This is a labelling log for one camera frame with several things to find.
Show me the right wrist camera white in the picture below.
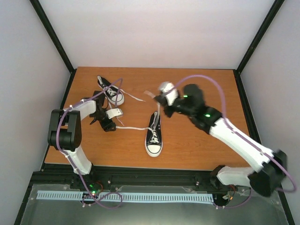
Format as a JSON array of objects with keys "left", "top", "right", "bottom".
[{"left": 159, "top": 82, "right": 179, "bottom": 106}]

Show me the left black frame post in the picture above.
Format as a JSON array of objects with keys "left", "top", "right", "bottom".
[{"left": 29, "top": 0, "right": 77, "bottom": 74}]

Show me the right black frame post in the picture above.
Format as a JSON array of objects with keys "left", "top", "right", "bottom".
[{"left": 236, "top": 0, "right": 285, "bottom": 74}]

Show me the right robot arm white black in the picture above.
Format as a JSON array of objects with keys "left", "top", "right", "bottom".
[{"left": 154, "top": 82, "right": 287, "bottom": 197}]

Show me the black frame post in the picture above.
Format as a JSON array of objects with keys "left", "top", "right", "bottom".
[
  {"left": 236, "top": 0, "right": 285, "bottom": 74},
  {"left": 29, "top": 0, "right": 77, "bottom": 74}
]

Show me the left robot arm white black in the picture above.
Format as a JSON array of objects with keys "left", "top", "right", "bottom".
[{"left": 47, "top": 91, "right": 123, "bottom": 189}]

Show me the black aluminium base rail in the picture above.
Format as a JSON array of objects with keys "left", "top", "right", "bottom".
[{"left": 30, "top": 164, "right": 282, "bottom": 195}]

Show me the sneaker white shoelace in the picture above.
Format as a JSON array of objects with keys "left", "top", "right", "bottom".
[
  {"left": 103, "top": 86, "right": 146, "bottom": 127},
  {"left": 115, "top": 90, "right": 162, "bottom": 145}
]

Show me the purple cable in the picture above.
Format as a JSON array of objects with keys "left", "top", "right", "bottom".
[
  {"left": 56, "top": 78, "right": 124, "bottom": 209},
  {"left": 164, "top": 75, "right": 297, "bottom": 210}
]

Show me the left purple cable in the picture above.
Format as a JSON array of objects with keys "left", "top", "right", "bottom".
[{"left": 56, "top": 78, "right": 124, "bottom": 209}]

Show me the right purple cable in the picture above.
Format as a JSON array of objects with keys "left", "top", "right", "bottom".
[{"left": 164, "top": 75, "right": 297, "bottom": 210}]

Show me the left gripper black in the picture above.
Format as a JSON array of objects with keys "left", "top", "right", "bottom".
[{"left": 91, "top": 110, "right": 116, "bottom": 132}]

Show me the black white sneaker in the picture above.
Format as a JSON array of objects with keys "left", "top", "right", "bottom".
[
  {"left": 97, "top": 75, "right": 125, "bottom": 106},
  {"left": 145, "top": 111, "right": 163, "bottom": 158}
]

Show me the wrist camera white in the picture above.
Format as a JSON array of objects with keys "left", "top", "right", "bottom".
[
  {"left": 105, "top": 108, "right": 123, "bottom": 119},
  {"left": 159, "top": 82, "right": 179, "bottom": 106}
]

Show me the light blue slotted cable duct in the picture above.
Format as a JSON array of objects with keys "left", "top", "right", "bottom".
[{"left": 36, "top": 190, "right": 213, "bottom": 204}]

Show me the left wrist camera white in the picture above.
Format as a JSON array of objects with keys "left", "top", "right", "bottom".
[{"left": 105, "top": 108, "right": 123, "bottom": 119}]

